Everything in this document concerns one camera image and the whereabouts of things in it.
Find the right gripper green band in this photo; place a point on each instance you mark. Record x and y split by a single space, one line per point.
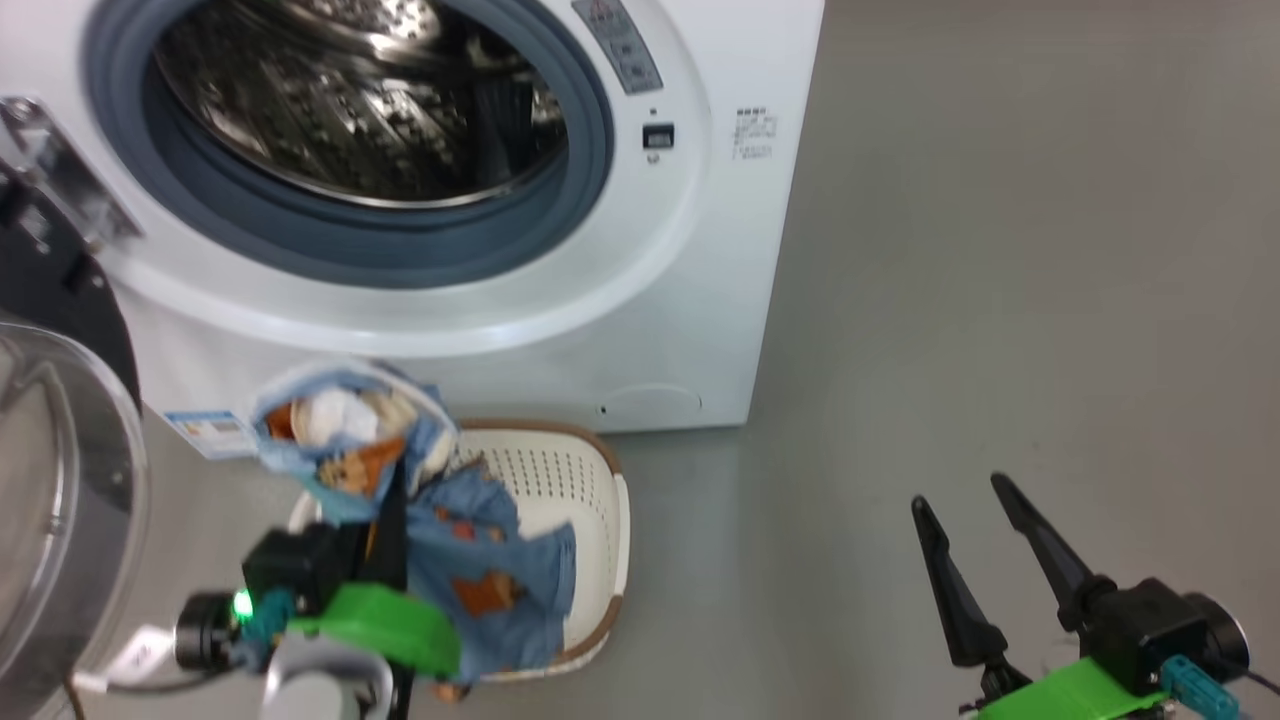
1070 695

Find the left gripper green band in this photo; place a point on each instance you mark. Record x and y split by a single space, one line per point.
390 620

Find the blue bear print garment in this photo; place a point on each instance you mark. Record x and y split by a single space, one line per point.
490 580
340 430

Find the black-rimmed glass washer door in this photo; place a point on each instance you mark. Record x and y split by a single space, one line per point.
60 500

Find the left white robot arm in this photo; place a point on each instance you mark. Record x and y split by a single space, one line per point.
320 690

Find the cream perforated laundry basket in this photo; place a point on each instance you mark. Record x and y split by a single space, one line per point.
560 480

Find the grey rubber door gasket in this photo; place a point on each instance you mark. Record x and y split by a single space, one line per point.
380 245

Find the white front-load washing machine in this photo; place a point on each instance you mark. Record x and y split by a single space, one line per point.
680 300

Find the metal door hinge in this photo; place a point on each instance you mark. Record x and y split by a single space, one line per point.
70 185

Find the black door lock latch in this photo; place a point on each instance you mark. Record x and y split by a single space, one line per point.
658 136

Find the blue energy label sticker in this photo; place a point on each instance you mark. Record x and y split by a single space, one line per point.
210 432

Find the round filter cover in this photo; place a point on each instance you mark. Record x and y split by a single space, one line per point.
650 405

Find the stainless steel washer drum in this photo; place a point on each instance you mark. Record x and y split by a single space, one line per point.
350 100

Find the printed text label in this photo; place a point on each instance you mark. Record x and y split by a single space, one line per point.
754 134

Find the grey warning sticker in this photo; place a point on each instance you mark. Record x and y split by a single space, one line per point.
620 45

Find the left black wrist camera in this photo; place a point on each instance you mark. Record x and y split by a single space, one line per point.
300 570

